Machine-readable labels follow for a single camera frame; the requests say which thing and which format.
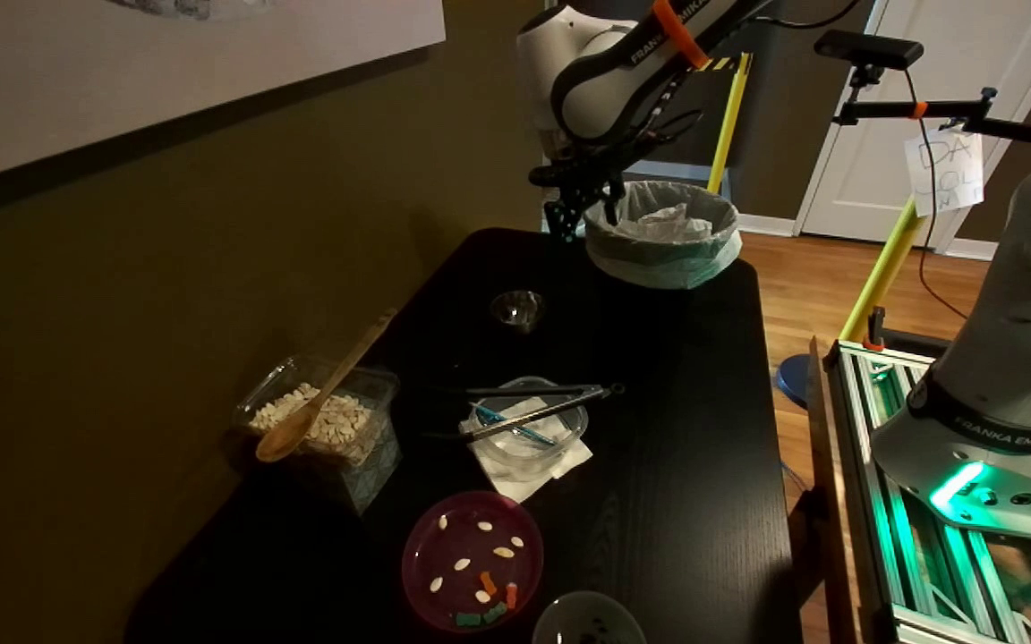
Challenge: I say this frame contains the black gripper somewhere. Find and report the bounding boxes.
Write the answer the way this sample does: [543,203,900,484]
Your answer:
[526,109,705,252]

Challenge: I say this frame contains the black trash bin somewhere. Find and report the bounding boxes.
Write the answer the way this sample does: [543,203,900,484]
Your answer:
[580,177,746,292]

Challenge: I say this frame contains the trash bin with white liner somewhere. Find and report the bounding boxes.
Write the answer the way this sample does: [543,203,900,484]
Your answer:
[580,177,746,292]

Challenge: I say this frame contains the black tongs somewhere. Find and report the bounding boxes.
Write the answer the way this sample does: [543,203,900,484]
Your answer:
[431,380,631,446]

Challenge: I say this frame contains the shallow clear plastic container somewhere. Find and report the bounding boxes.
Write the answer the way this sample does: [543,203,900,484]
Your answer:
[462,373,594,466]

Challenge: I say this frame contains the blue pen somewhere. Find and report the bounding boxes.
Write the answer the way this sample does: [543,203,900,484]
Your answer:
[473,402,587,451]

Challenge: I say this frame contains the white paper napkin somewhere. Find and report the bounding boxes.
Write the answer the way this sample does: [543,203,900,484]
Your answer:
[457,396,597,509]

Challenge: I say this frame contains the blue round floor disc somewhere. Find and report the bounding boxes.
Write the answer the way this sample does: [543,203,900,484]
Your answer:
[773,349,831,414]

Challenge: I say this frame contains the clear tub with white pieces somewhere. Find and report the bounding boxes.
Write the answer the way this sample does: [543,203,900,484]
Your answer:
[234,349,408,519]

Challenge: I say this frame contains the white door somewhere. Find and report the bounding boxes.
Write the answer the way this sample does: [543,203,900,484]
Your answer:
[794,0,1031,252]

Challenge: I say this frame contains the red polka dot object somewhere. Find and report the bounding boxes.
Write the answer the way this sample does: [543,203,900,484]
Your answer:
[399,485,548,639]

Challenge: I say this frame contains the hanging white paper sheet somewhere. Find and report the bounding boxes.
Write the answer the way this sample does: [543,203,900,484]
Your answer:
[902,122,988,217]

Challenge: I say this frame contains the large glass bowl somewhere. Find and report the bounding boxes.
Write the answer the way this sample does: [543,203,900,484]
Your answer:
[526,588,652,644]

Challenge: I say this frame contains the yellow post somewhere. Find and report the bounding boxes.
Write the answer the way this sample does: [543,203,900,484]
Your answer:
[839,196,926,349]
[705,49,754,200]

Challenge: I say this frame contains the black camera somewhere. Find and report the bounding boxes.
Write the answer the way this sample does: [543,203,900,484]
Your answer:
[809,30,926,70]

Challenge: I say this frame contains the thin camera cable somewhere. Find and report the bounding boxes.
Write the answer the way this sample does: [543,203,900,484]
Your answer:
[905,68,975,330]

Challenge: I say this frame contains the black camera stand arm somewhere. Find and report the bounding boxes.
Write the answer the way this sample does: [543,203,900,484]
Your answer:
[831,63,1031,155]

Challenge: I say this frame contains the white wall board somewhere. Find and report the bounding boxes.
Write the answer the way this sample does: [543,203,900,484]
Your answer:
[0,0,450,193]

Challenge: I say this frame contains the aluminium frame cart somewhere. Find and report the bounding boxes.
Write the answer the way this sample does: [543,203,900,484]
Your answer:
[820,338,1031,644]

